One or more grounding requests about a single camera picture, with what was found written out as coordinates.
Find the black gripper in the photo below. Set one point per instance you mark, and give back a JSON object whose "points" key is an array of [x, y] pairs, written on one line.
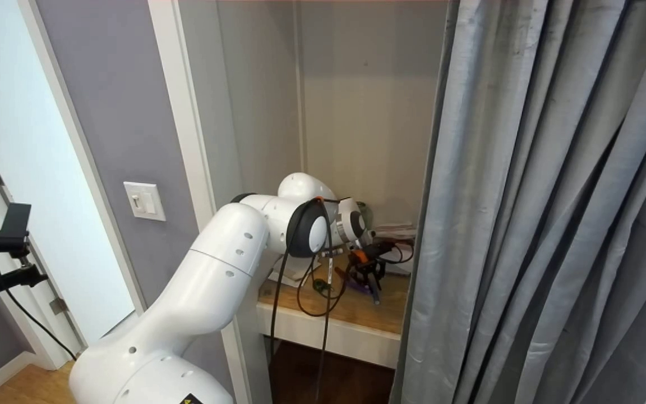
{"points": [[367, 269]]}

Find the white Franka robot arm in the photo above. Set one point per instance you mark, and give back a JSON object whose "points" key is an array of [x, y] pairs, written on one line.
{"points": [[211, 285]]}

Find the wooden shelf board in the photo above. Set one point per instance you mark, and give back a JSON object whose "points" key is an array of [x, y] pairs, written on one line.
{"points": [[352, 318]]}

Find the grey curtain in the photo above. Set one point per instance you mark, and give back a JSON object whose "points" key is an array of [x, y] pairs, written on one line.
{"points": [[549, 225]]}

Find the white door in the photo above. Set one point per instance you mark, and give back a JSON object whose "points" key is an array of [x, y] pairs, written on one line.
{"points": [[23, 136]]}

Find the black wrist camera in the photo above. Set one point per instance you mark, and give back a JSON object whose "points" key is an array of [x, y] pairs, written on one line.
{"points": [[380, 249]]}

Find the white wall switch plate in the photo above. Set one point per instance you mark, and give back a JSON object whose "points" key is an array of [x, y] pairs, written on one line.
{"points": [[144, 200]]}

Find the white closet frame trim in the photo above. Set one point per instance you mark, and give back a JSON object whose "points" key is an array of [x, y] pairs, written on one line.
{"points": [[189, 113]]}

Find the beige dimmer slider switch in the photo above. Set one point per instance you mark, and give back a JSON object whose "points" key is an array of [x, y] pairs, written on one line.
{"points": [[138, 204]]}

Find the black camera on stand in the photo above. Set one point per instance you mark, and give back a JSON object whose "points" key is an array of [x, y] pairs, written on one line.
{"points": [[14, 225]]}

